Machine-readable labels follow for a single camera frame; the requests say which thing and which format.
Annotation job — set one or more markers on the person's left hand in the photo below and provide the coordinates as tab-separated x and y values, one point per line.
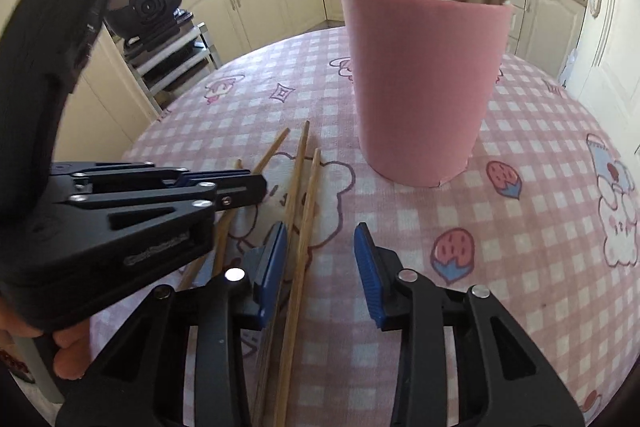
70	349

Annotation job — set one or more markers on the pink cup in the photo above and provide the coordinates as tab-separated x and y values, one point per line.
420	82

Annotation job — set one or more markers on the white door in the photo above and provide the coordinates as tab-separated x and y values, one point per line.
612	72

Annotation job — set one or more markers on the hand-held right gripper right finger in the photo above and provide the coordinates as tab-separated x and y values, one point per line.
367	272

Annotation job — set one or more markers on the metal storage rack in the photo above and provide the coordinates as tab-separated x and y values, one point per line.
175	62

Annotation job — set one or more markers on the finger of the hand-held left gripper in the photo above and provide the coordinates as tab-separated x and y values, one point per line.
240	198
215	178

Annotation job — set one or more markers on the light wooden chopstick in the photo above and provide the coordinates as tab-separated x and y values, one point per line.
272	149
224	242
300	167
302	267

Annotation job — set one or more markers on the pink checkered tablecloth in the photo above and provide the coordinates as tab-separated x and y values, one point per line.
510	207

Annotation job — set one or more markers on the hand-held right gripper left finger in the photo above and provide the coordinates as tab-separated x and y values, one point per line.
272	269

